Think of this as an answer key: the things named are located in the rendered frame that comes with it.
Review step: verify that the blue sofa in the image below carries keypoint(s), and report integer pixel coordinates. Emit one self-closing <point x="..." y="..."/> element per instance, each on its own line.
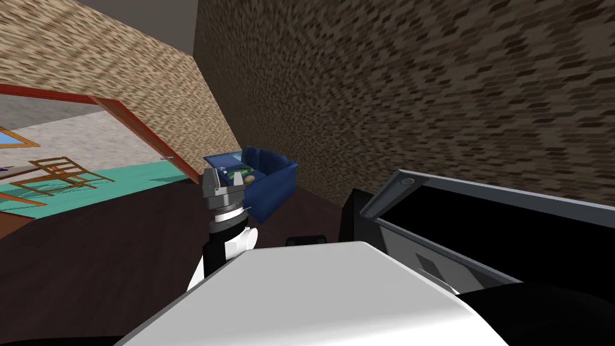
<point x="271" y="187"/>

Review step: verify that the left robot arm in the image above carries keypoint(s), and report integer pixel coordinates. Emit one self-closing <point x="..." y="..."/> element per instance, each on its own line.
<point x="226" y="242"/>

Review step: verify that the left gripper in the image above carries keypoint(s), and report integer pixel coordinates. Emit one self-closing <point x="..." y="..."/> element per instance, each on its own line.
<point x="225" y="196"/>

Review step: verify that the orange framed blue picture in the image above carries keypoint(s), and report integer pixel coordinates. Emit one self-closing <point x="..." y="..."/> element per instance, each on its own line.
<point x="12" y="138"/>

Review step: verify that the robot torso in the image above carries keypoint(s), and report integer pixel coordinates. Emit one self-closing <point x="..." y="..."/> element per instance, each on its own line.
<point x="312" y="298"/>

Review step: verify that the wooden chair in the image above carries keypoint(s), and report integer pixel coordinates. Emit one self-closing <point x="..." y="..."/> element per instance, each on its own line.
<point x="57" y="175"/>

